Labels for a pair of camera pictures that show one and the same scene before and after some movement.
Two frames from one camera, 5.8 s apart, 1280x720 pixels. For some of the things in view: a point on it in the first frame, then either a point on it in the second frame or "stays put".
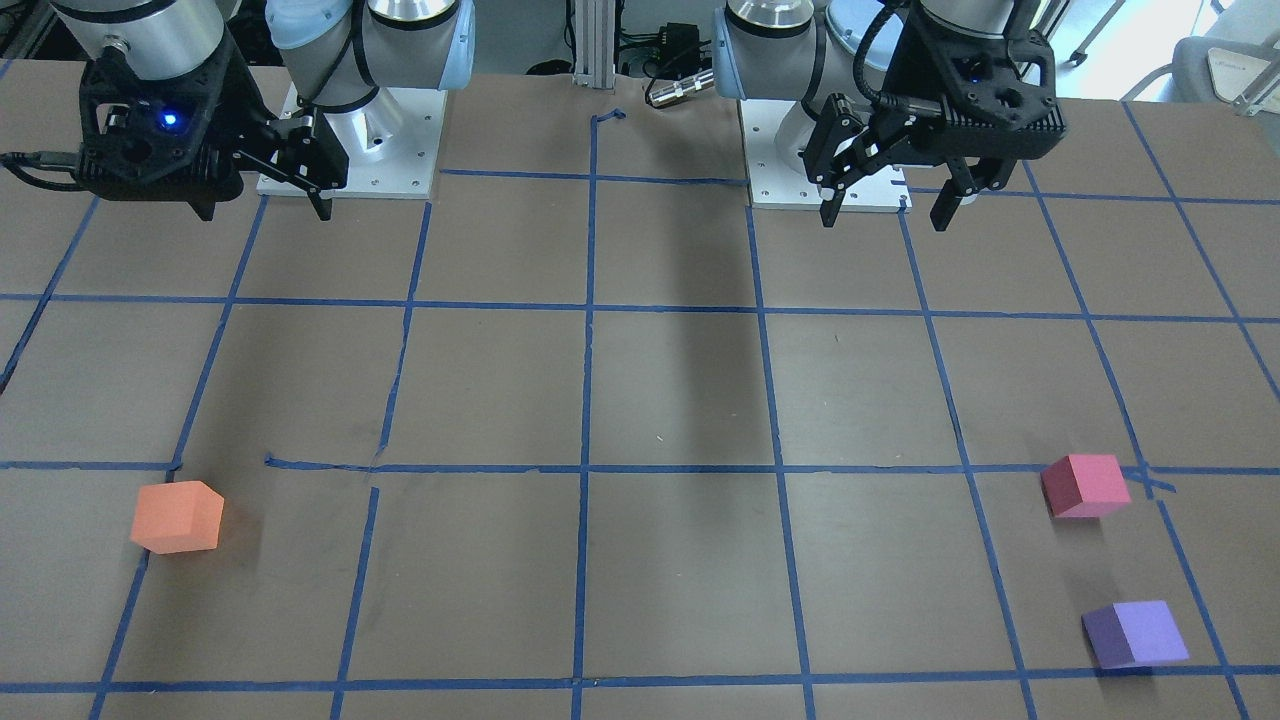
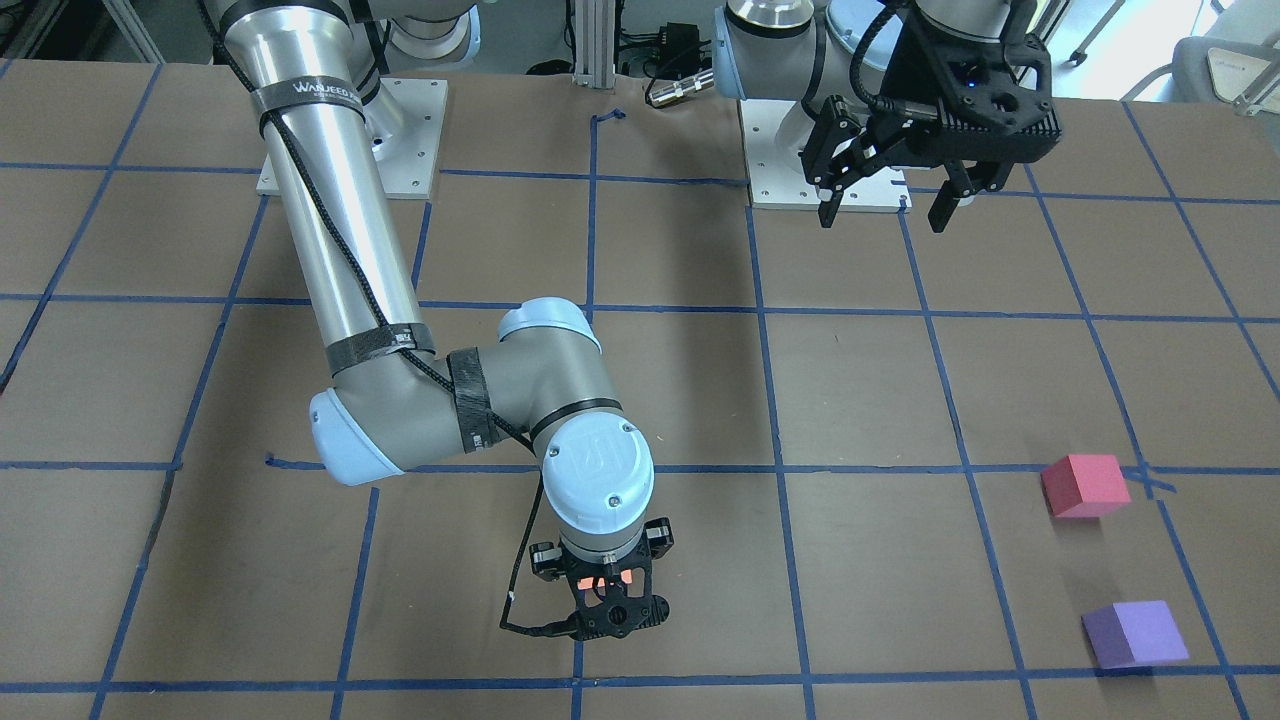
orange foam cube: [175, 517] -> [588, 582]
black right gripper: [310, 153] -> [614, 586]
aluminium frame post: [594, 43] stays put
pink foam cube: [1084, 486] stays put
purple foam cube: [1133, 634] stays put
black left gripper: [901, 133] stays put
